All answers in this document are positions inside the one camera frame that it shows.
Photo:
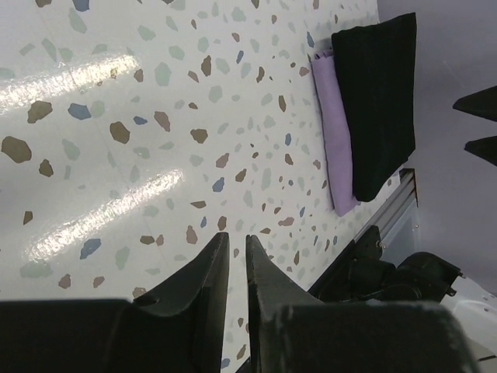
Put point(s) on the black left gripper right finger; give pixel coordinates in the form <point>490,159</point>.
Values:
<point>292,331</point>

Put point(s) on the aluminium front rail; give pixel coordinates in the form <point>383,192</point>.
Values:
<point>390,212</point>

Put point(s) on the folded purple t shirt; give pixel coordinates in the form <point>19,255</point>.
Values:
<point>336,135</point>

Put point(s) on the black t shirt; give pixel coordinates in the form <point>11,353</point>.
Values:
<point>375,69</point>

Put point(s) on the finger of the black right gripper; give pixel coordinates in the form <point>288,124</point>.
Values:
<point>484,148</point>
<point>480,104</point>

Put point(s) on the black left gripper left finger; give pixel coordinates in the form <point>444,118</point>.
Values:
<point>177,326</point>

